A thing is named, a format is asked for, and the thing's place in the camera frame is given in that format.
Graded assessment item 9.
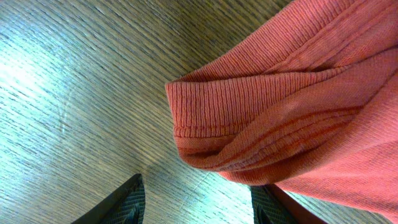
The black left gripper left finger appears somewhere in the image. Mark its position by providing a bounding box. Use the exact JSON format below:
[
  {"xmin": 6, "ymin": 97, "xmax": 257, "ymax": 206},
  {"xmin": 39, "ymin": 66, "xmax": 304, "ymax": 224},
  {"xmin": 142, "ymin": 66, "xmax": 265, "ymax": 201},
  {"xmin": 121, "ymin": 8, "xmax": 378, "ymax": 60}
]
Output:
[{"xmin": 72, "ymin": 174, "xmax": 146, "ymax": 224}]

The orange printed t-shirt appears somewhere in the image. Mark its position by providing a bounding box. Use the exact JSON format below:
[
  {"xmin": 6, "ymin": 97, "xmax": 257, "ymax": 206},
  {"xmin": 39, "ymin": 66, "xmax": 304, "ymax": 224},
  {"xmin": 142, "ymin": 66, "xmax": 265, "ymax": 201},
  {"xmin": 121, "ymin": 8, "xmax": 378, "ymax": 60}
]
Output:
[{"xmin": 165, "ymin": 0, "xmax": 397, "ymax": 222}]

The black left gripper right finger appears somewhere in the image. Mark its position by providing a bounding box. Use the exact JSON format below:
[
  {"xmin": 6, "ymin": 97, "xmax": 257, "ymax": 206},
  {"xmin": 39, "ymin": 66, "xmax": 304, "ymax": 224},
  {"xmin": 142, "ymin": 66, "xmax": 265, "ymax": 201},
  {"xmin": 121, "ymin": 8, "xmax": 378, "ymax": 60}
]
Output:
[{"xmin": 250, "ymin": 184, "xmax": 326, "ymax": 224}]

